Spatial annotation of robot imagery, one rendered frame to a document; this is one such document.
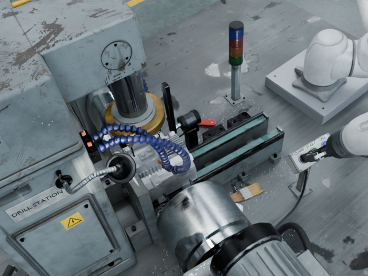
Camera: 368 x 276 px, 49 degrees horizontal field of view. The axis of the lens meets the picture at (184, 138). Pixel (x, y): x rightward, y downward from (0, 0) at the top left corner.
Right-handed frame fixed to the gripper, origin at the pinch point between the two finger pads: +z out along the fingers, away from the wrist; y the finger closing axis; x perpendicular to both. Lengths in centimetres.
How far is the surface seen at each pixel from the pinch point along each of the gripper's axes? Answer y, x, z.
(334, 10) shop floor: -192, -85, 177
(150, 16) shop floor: -56, -168, 225
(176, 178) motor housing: 39.5, -15.0, 16.0
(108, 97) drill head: 46, -54, 25
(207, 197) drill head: 37.7, -5.0, -3.4
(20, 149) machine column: 75, -34, -34
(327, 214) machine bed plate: -5.9, 23.5, 21.7
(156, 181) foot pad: 46, -17, 13
